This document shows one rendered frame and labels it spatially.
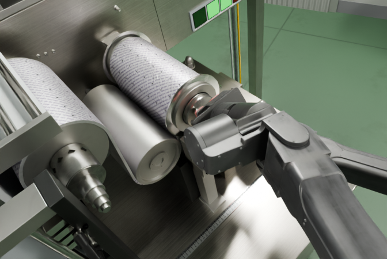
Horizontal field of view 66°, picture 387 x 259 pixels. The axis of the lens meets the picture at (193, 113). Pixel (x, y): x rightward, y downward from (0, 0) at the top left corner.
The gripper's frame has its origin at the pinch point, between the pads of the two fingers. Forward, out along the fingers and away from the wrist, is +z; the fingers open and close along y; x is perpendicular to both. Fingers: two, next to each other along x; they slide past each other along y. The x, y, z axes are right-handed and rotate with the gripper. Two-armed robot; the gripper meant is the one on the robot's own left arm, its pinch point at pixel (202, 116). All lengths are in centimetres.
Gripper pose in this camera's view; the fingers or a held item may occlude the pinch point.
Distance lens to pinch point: 58.9
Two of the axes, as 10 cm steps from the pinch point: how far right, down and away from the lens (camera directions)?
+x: -5.4, -8.0, -2.6
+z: -3.9, -0.4, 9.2
